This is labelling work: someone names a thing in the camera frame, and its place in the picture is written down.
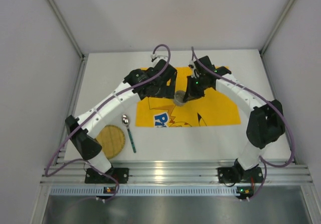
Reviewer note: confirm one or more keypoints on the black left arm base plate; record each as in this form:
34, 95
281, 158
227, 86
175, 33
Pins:
119, 174

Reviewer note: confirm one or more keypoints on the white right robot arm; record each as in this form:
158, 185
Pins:
264, 123

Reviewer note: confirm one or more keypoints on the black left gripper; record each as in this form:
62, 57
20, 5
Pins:
165, 84

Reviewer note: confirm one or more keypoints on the spoon with green handle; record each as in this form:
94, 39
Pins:
126, 122

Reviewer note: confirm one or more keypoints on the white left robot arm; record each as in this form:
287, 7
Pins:
83, 129

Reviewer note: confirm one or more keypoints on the aluminium mounting rail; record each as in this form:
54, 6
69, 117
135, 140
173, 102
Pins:
174, 172

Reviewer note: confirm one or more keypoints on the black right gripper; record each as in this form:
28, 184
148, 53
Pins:
191, 89

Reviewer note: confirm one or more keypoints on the yellow cartoon placemat cloth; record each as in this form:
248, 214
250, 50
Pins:
214, 109

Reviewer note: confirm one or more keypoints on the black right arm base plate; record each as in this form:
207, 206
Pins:
232, 175

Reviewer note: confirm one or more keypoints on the perforated grey cable duct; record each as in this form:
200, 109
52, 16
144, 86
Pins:
151, 191

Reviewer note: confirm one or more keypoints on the round woven bamboo plate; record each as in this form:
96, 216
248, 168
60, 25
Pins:
112, 140

